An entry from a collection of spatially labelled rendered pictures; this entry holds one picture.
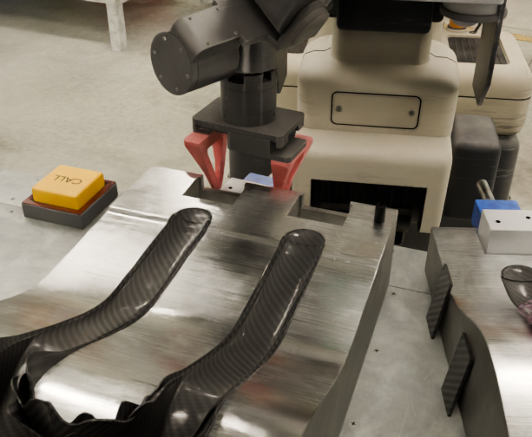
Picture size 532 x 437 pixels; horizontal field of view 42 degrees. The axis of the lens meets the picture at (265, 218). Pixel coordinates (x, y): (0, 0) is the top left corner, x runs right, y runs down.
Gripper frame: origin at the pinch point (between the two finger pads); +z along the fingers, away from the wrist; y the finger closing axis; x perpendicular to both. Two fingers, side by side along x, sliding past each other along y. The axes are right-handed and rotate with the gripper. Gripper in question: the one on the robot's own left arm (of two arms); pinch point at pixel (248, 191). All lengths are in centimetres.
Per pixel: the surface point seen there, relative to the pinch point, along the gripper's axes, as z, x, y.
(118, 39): 78, 226, -185
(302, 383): -5.7, -28.9, 17.9
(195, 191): -3.0, -6.8, -2.7
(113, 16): 66, 226, -187
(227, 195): -2.7, -5.8, 0.4
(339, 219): -2.4, -4.7, 12.1
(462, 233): -1.0, 0.2, 23.2
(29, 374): -10.6, -39.1, 5.5
